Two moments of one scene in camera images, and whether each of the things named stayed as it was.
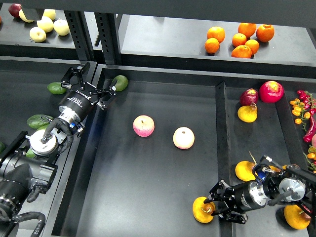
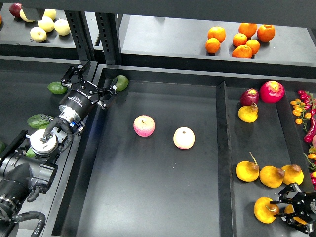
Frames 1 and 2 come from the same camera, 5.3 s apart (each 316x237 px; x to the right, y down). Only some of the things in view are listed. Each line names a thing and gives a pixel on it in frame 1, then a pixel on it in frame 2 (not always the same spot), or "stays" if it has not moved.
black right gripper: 237,198 -> 304,207
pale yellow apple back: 50,13 stays
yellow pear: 202,212 -> 264,211
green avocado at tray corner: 122,83 stays
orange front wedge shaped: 241,51 stays
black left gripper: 80,99 stays
